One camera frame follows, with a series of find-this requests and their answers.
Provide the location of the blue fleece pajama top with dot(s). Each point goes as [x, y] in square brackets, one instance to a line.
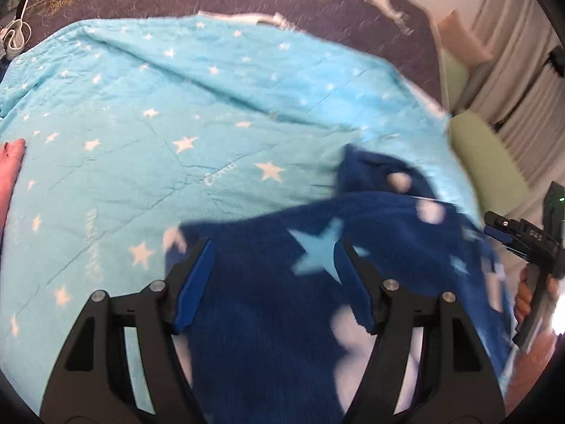
[265, 318]

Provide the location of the grey curtain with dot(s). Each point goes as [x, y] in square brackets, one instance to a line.
[521, 75]

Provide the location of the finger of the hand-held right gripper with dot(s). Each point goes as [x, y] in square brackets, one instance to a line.
[501, 237]
[503, 221]

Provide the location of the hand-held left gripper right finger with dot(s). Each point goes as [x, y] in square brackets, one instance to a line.
[364, 282]

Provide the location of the pink folded garment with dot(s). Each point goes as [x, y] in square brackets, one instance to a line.
[11, 176]

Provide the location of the large green pillow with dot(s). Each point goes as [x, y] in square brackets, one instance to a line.
[490, 163]

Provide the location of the person's right forearm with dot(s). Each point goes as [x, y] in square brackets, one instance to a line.
[529, 375]

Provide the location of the small green pillow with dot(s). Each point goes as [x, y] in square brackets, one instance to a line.
[454, 79]

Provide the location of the pink pillow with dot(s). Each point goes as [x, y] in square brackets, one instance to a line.
[463, 35]

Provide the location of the person's right hand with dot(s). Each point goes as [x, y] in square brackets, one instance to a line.
[525, 296]

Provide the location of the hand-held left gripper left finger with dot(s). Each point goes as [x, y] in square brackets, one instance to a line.
[198, 282]

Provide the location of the light blue star blanket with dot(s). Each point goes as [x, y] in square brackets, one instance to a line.
[176, 97]

